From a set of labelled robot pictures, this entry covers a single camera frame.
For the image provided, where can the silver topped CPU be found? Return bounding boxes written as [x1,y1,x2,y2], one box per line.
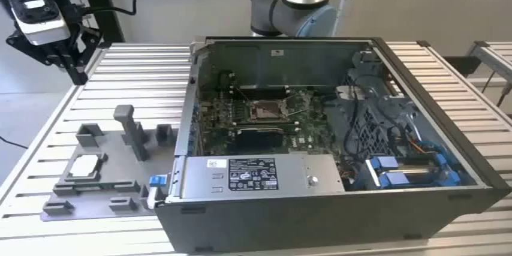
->
[67,153,101,178]

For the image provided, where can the black RAM slot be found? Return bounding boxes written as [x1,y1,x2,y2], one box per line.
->
[235,85,291,92]
[235,126,301,132]
[235,90,291,97]
[231,120,301,127]

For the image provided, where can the CPU socket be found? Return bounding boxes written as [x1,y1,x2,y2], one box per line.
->
[249,99,283,124]

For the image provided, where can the grey plastic parts rack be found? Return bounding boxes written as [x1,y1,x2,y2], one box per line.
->
[39,104,179,222]

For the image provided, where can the green RAM stick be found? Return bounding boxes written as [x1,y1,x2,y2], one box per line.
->
[71,180,136,190]

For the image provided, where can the blue plastic latch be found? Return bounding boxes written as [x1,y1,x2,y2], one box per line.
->
[145,174,167,209]

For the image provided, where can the silver power supply unit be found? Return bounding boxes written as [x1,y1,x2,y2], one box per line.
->
[181,153,347,200]

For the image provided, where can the metal socket cover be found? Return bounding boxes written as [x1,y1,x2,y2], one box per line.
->
[281,95,313,116]

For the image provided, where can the green motherboard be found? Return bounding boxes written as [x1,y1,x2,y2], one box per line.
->
[195,87,361,161]

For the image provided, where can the open black PC case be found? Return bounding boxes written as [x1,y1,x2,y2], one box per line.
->
[153,36,512,254]

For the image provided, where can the grey plastic drive cage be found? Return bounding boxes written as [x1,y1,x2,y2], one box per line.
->
[323,50,421,164]

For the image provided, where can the blue disk carrier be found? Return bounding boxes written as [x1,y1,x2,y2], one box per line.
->
[368,155,447,173]
[377,170,461,193]

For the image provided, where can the aluminium slat side table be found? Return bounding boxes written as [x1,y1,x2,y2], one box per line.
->
[465,40,512,89]

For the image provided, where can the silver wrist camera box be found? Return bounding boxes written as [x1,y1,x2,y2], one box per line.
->
[9,5,69,46]

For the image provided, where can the black frame post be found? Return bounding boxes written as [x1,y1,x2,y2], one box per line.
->
[59,0,127,44]

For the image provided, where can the thin wire locking lever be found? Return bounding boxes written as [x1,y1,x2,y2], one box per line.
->
[288,104,315,117]
[237,86,257,104]

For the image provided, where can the black wire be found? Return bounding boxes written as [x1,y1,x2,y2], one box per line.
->
[341,84,367,161]

